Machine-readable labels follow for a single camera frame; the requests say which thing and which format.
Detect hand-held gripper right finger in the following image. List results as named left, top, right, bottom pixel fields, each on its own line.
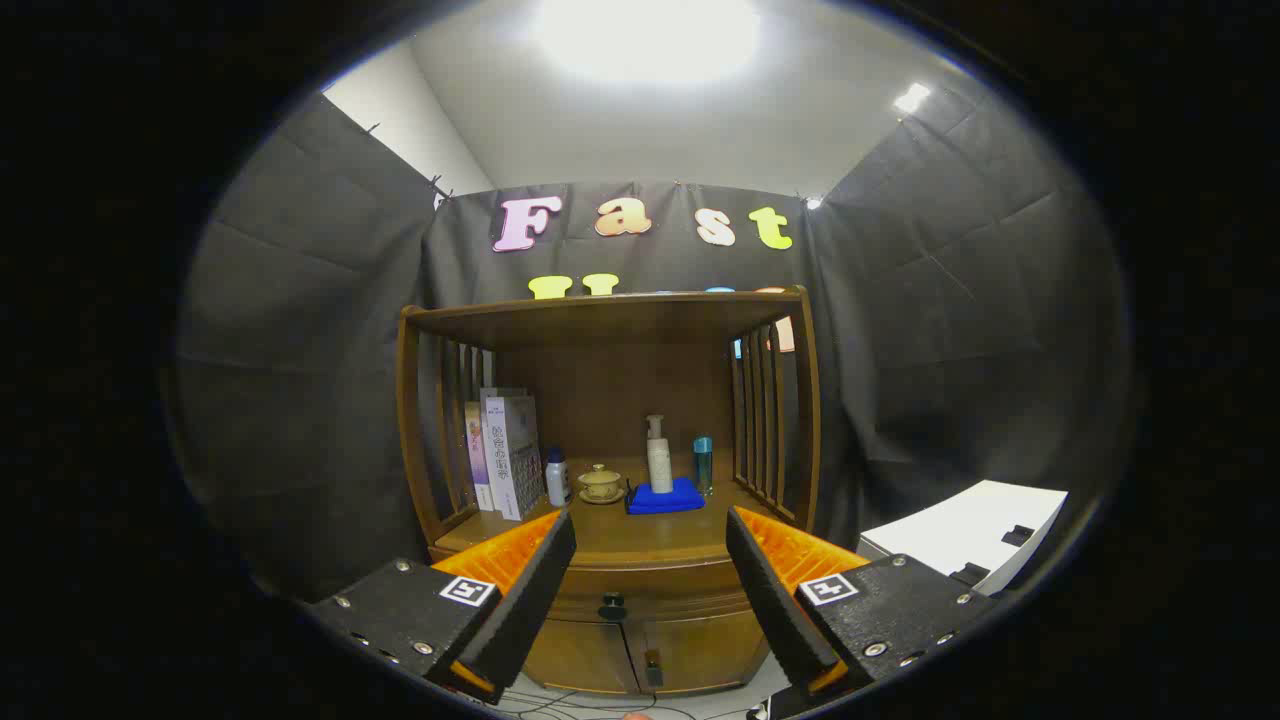
left=725, top=505, right=1001, bottom=699

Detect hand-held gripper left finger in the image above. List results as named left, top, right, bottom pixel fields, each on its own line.
left=310, top=508, right=578, bottom=705

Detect wooden drawer with black knob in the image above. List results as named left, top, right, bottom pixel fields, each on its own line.
left=545, top=560, right=761, bottom=625

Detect wooden cabinet door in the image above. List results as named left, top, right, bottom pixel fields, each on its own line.
left=622, top=612, right=771, bottom=697
left=522, top=618, right=641, bottom=695

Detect wooden countertop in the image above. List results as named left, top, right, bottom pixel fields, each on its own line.
left=435, top=455, right=801, bottom=568

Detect white drawer unit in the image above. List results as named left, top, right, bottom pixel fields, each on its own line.
left=858, top=480, right=1069, bottom=598

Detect brown wooden cabinet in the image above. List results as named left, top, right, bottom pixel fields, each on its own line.
left=397, top=287, right=823, bottom=698

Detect yellow lidded teacup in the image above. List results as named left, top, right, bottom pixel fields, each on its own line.
left=578, top=464, right=625, bottom=505

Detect thick white book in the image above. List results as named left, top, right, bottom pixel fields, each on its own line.
left=485, top=396, right=545, bottom=522

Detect thin purple book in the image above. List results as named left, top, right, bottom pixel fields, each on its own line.
left=464, top=402, right=494, bottom=513

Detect folded blue cloth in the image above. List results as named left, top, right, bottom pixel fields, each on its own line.
left=626, top=477, right=707, bottom=516

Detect white pump bottle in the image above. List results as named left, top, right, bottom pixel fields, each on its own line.
left=646, top=415, right=674, bottom=495

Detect large ceiling light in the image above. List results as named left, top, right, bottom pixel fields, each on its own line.
left=535, top=0, right=761, bottom=83

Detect black floor cables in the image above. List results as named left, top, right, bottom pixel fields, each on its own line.
left=500, top=685, right=761, bottom=720

